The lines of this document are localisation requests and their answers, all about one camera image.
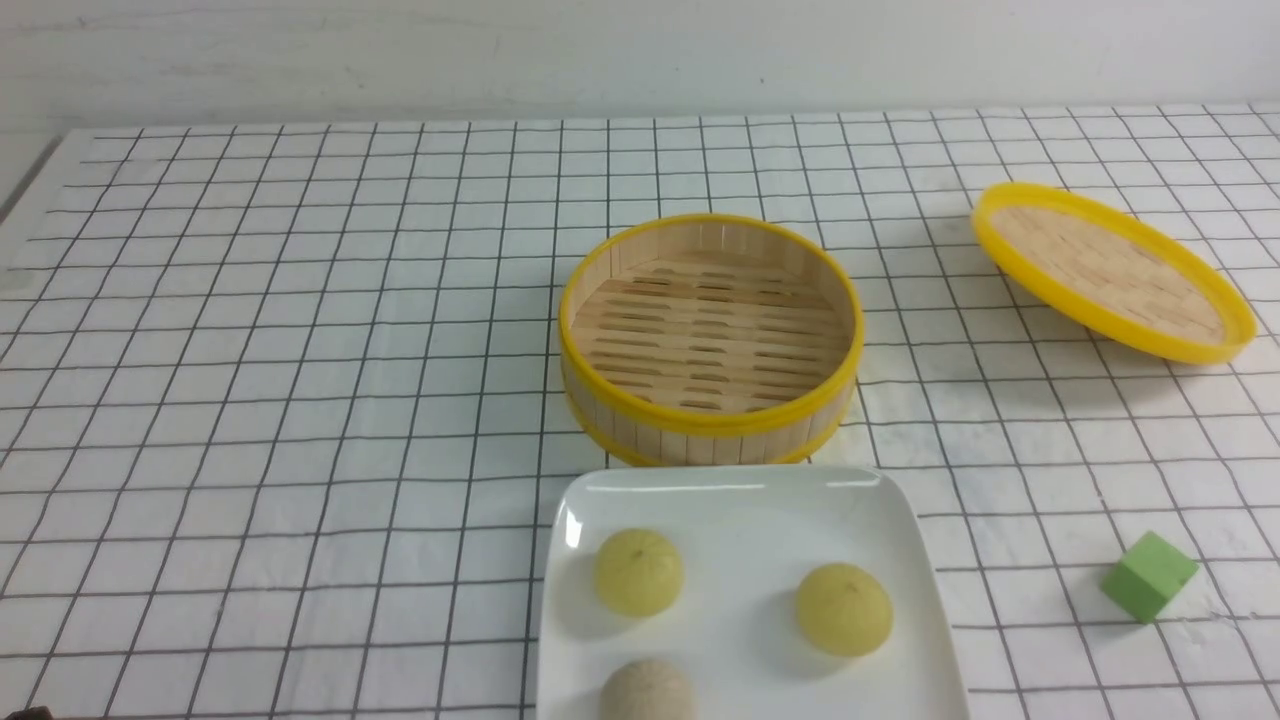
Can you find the yellow steamed bun front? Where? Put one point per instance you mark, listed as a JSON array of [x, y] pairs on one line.
[[638, 573]]

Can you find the yellow steamed bun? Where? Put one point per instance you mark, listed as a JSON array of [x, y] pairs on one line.
[[843, 610], [638, 573]]

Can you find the white steamed bun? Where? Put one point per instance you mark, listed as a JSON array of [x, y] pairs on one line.
[[647, 689]]

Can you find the white square plate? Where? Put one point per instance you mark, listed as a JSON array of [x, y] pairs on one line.
[[748, 535]]

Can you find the yellow bamboo steamer basket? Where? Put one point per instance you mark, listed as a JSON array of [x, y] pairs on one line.
[[708, 339]]

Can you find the white grid tablecloth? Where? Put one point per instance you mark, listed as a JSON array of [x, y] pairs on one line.
[[284, 430]]

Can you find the yellow bamboo steamer lid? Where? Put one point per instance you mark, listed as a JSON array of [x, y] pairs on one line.
[[1113, 274]]

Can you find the green cube block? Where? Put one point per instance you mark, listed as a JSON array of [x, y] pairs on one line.
[[1148, 577]]

